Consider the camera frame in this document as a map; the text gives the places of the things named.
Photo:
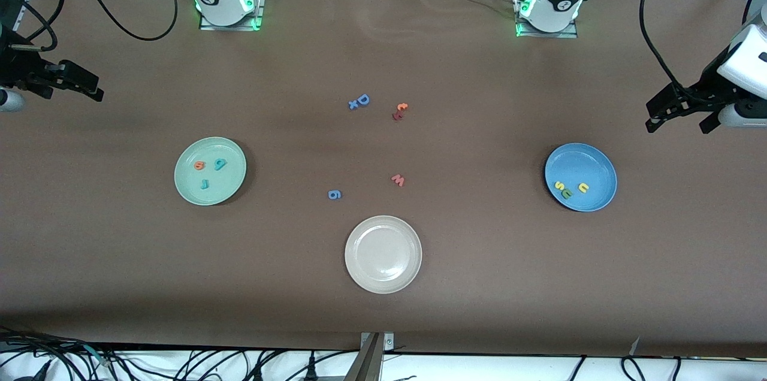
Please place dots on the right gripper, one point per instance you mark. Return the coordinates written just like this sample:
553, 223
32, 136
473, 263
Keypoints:
13, 67

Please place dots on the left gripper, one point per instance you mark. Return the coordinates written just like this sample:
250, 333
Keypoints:
707, 84

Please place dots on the teal foam letter d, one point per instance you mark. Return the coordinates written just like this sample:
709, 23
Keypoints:
219, 166

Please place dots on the blue round plate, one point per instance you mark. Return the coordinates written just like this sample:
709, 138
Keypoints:
587, 162

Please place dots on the light green round plate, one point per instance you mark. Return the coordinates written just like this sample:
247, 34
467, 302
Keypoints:
210, 195

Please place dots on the white tape tag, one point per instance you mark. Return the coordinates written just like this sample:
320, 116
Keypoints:
634, 346

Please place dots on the blue foam letter g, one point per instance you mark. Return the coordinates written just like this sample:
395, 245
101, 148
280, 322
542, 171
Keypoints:
333, 195

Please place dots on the red foam letter w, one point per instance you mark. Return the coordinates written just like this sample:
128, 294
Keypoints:
398, 180

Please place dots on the blue foam capital D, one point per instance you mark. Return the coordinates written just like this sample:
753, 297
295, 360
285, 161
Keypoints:
359, 99

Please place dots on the beige round plate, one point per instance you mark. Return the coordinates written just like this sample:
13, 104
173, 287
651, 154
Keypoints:
383, 255

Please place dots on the black power plug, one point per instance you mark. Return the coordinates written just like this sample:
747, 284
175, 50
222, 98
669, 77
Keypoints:
311, 369

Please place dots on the aluminium frame post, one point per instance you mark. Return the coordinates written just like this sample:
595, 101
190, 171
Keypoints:
368, 357

